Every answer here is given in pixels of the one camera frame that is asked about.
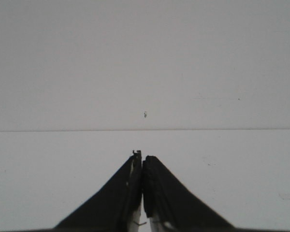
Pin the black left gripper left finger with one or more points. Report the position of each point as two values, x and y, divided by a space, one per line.
117 205

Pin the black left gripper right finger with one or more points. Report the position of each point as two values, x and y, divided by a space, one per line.
170 205

